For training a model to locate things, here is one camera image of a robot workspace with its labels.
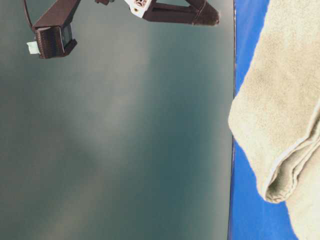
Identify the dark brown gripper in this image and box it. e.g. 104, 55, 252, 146
94, 0, 220, 27

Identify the cream bath towel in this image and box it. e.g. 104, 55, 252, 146
228, 0, 320, 240

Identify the blue table mat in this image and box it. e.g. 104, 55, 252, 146
227, 0, 297, 240

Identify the black camera cable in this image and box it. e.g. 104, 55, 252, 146
22, 0, 35, 28

